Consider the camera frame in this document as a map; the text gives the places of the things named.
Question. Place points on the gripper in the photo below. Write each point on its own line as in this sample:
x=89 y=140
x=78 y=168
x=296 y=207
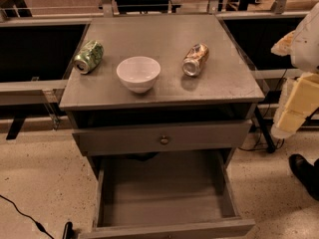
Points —
x=306 y=47

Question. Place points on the grey drawer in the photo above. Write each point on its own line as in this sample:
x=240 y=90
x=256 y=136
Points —
x=142 y=138
x=173 y=195

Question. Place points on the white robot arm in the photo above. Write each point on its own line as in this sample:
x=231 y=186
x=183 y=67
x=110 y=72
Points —
x=302 y=44

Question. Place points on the grey top drawer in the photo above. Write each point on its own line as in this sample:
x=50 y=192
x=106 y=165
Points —
x=142 y=138

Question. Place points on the grey wooden drawer cabinet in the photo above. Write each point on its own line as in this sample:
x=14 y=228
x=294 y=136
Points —
x=224 y=90

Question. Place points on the black shoe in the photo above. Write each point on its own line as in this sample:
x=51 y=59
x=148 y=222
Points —
x=307 y=173

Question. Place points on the crushed orange soda can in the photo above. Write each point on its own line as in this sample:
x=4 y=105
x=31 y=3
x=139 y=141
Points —
x=195 y=59

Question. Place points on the white ceramic bowl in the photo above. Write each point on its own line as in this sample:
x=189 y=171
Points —
x=138 y=74

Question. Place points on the crushed green soda can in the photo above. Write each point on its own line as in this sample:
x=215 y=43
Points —
x=89 y=57

